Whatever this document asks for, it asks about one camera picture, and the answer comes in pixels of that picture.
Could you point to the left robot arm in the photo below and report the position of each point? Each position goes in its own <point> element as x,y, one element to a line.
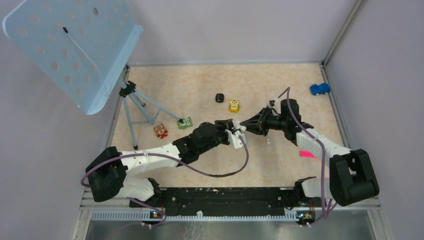
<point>112,173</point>

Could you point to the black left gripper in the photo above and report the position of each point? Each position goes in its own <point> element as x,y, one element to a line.
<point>224,124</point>

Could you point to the green owl block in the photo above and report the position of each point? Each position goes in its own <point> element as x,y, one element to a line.
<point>186,123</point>

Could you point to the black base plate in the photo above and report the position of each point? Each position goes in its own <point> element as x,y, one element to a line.
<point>231,201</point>

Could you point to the aluminium frame rail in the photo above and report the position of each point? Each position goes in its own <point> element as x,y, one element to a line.
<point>125,210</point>

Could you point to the pink plastic clip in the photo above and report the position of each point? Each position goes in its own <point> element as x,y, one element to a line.
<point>306,154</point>

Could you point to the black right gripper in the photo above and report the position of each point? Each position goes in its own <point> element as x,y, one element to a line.
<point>258,124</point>

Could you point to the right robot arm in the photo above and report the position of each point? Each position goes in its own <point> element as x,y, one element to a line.
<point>351,175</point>

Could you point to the red owl block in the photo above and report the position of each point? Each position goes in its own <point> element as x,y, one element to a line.
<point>160,131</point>

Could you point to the white earbud charging case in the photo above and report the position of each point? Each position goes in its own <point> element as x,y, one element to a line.
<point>237,127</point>

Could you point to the light blue tripod stand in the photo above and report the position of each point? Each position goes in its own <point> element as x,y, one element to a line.
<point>128,90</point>

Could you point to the black earbud charging case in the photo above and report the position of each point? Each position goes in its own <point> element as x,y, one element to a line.
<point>219,98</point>

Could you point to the blue toy car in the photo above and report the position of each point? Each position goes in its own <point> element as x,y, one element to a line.
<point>320,89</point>

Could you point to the light blue perforated tray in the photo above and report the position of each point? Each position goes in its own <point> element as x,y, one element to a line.
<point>81,45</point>

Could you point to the yellow owl block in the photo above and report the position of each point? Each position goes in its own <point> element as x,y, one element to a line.
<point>234,106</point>

